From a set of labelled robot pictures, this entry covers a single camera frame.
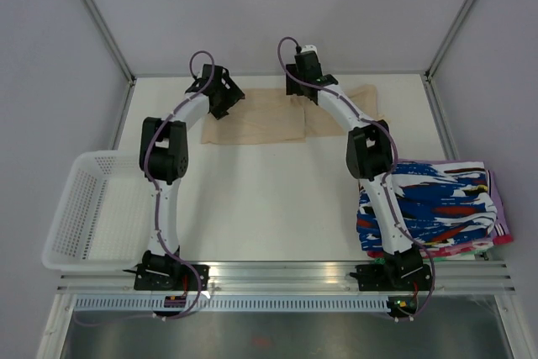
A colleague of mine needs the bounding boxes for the beige trousers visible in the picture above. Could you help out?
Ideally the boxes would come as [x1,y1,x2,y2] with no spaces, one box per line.
[200,83,390,145]

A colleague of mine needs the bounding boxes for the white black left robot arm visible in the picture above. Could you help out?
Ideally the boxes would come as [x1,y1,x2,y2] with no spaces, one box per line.
[140,64,245,258]

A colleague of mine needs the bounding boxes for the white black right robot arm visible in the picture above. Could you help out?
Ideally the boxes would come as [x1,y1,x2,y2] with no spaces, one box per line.
[282,45,423,288]

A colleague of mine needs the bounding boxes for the blue patterned folded trousers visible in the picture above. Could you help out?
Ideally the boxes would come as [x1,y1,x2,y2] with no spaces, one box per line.
[356,161,512,256]

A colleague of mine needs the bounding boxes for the folded clothes stack underneath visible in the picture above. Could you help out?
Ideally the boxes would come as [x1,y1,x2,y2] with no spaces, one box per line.
[393,160,514,258]

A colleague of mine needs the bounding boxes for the white perforated plastic basket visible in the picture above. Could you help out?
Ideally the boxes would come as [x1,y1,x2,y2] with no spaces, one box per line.
[41,150,152,272]

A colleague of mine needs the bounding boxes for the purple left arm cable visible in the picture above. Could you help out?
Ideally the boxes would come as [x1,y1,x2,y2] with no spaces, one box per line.
[71,50,216,328]

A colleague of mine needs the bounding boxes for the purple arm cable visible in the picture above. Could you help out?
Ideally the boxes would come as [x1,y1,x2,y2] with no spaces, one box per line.
[277,36,438,323]
[71,50,216,328]

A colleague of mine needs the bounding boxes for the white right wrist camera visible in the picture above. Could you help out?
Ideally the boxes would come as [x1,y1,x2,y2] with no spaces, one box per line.
[300,45,317,53]

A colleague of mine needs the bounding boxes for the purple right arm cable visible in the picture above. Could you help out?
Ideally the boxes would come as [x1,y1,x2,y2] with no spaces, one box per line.
[277,36,438,323]

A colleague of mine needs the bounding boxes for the left aluminium frame post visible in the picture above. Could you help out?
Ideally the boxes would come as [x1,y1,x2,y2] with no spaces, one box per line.
[80,0,135,85]

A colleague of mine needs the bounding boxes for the aluminium frame post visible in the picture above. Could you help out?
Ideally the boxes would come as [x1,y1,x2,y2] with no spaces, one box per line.
[424,0,478,82]
[80,0,135,85]

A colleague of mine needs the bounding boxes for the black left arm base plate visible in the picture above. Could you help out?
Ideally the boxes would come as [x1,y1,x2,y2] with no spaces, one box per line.
[134,266,198,292]

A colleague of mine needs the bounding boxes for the right aluminium frame post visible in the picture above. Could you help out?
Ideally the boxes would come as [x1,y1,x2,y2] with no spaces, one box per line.
[424,0,478,82]

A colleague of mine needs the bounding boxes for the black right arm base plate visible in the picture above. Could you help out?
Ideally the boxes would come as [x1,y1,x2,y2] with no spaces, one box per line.
[349,264,433,292]

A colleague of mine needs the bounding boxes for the white slotted cable duct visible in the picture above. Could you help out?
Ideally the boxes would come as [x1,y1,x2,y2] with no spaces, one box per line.
[74,294,389,313]

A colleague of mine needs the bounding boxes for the aluminium mounting rail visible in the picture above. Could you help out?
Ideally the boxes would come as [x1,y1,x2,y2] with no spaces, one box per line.
[56,261,515,296]

